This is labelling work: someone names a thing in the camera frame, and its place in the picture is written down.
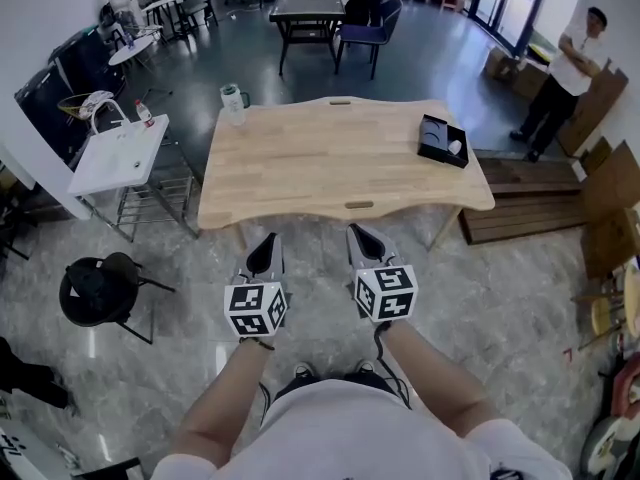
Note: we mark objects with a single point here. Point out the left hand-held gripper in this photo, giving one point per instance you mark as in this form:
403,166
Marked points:
255,308

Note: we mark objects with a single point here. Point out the person's left forearm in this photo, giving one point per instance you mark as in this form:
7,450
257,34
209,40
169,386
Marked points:
225,398

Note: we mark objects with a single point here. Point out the red label plastic bottle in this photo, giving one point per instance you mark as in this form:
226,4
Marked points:
144,114

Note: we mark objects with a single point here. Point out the person's right shoe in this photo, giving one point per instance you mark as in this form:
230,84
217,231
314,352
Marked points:
365,366

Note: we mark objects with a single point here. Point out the round white table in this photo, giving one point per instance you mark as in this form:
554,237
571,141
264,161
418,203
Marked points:
129,51

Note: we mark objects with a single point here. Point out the person's right forearm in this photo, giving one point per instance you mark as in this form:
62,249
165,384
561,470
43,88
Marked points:
430,373

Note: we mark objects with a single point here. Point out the dark wooden pallet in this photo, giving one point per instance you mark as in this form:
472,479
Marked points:
520,203

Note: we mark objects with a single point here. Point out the black cabinet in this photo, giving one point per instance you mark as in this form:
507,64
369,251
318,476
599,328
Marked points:
60,93

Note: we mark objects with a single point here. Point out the person's black trousers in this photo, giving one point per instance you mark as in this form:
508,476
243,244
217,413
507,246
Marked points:
370,380

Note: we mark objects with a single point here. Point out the black tray box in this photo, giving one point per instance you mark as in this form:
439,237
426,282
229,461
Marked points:
435,140

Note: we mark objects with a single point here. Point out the black stool with bag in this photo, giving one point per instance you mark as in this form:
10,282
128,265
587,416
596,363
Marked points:
97,293

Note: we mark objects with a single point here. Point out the grey chair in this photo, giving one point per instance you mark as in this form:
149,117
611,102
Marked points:
197,10

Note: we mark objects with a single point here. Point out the light wooden chair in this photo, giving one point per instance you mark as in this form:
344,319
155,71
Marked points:
607,313

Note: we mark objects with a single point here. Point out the black wristband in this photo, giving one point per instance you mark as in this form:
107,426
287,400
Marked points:
257,342

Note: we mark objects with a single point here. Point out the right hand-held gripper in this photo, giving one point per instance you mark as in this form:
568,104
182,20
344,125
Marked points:
385,293

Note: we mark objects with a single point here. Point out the large cardboard sheet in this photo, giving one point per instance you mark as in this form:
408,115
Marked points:
612,203

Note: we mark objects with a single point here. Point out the blue chair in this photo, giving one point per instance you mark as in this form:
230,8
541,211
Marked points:
367,33

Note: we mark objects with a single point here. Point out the person's left shoe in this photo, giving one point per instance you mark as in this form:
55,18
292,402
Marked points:
303,369

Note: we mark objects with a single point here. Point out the tall cardboard sheet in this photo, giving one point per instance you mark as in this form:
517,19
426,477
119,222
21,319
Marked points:
597,108

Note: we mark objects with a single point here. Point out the person's shoe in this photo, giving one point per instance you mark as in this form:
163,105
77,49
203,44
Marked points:
303,369
365,366

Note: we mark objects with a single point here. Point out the white side table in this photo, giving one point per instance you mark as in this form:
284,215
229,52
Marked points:
117,160

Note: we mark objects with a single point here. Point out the clear water bottle green lid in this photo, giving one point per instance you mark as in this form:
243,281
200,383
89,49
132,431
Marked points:
233,105

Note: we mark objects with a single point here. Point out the person's white shirt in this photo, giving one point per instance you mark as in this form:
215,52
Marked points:
360,433

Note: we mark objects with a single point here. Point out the black glass top table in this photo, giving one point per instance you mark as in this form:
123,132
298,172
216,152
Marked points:
307,10

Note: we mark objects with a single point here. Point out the glass door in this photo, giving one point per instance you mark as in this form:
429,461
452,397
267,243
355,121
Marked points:
505,3

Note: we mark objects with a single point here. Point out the cardboard box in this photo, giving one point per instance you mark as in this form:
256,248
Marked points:
515,73

